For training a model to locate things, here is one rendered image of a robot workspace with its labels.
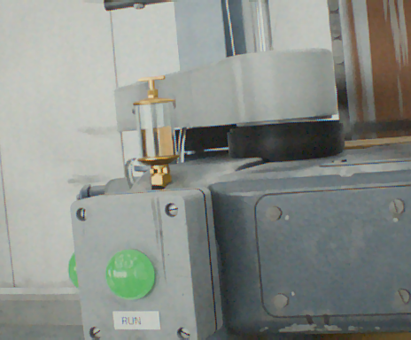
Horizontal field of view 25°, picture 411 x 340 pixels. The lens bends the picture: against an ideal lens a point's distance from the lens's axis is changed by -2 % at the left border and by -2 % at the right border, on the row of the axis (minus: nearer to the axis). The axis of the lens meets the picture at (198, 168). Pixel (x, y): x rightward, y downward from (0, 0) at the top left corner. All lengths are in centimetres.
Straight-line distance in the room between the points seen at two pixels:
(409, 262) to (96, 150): 591
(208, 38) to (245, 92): 492
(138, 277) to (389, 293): 15
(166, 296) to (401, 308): 14
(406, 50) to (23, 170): 580
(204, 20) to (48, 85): 147
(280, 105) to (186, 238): 18
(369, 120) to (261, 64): 38
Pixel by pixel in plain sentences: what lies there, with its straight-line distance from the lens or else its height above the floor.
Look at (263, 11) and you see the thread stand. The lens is 92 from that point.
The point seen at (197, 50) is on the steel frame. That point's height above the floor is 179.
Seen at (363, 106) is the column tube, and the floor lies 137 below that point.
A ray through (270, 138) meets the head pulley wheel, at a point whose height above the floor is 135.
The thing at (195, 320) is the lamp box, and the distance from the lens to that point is 54.
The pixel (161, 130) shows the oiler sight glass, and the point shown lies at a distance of 61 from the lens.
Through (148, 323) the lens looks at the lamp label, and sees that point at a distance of 55.
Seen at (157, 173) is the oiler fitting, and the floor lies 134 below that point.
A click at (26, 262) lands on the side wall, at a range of 682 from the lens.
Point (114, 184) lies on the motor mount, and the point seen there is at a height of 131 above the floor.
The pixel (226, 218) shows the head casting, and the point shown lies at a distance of 58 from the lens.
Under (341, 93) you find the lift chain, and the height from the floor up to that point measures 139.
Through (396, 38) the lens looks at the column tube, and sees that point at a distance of 104.
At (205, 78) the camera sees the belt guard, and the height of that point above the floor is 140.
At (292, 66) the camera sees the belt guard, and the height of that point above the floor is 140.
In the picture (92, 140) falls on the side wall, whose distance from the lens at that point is 643.
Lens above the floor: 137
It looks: 3 degrees down
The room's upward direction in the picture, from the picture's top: 5 degrees counter-clockwise
